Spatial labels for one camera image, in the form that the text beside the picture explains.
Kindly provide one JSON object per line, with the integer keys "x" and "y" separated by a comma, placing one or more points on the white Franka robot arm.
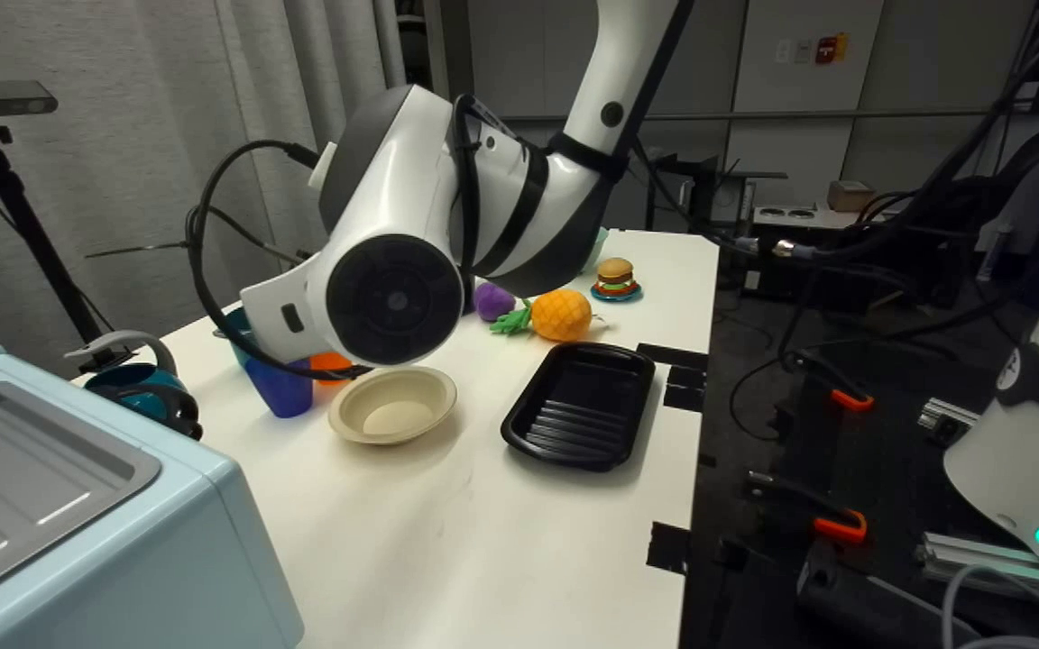
{"x": 423, "y": 181}

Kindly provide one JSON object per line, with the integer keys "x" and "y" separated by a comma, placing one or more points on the small blue plate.
{"x": 615, "y": 298}

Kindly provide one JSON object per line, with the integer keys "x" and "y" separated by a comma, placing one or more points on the white plate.
{"x": 394, "y": 409}

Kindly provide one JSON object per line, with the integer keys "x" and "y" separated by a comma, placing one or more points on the orange plastic cup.
{"x": 334, "y": 361}

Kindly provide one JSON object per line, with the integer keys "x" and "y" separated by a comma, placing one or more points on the blue plastic cup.
{"x": 281, "y": 388}

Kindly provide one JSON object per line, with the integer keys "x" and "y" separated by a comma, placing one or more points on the purple plush eggplant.
{"x": 491, "y": 302}

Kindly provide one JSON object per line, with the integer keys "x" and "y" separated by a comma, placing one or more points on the orange plush fruit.
{"x": 562, "y": 314}

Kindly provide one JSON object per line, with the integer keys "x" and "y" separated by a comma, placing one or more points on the black rectangular tray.
{"x": 579, "y": 409}

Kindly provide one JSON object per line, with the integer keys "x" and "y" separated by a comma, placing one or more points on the toy burger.
{"x": 615, "y": 277}

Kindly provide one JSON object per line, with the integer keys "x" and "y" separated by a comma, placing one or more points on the teal toy pot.
{"x": 236, "y": 325}

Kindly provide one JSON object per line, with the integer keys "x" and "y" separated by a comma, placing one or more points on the cardboard box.
{"x": 853, "y": 200}

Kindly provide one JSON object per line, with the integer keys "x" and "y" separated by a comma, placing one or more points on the grey curtain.
{"x": 89, "y": 181}

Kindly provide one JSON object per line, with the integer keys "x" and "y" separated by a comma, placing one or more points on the light blue toaster oven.
{"x": 89, "y": 517}

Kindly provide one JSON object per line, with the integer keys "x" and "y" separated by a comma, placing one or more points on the white wall paper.
{"x": 797, "y": 51}

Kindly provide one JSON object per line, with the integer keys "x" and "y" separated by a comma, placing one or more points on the orange wall sign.
{"x": 834, "y": 48}

